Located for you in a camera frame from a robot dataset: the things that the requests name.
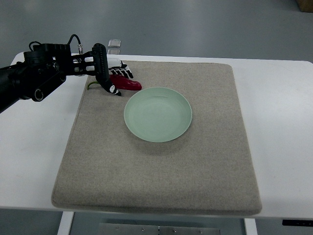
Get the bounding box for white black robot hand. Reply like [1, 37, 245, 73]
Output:
[91, 43, 130, 96]

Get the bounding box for red pepper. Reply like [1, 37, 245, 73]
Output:
[87, 74, 142, 94]

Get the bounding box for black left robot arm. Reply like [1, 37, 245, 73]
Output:
[0, 41, 95, 112]

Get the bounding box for light green plate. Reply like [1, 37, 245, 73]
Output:
[124, 87, 193, 142]

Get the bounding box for clear floor socket cover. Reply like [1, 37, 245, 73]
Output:
[108, 39, 121, 48]

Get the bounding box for beige fabric mat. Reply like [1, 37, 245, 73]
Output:
[51, 61, 262, 215]

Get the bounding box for white table leg left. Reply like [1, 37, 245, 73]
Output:
[57, 211, 74, 235]

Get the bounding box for white table leg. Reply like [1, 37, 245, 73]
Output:
[244, 218, 258, 235]
[57, 211, 74, 235]

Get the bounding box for cardboard box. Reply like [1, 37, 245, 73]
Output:
[296, 0, 313, 13]

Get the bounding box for white table leg right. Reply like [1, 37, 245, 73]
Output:
[244, 218, 258, 235]

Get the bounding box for black table control panel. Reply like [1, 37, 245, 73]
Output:
[282, 219, 313, 227]

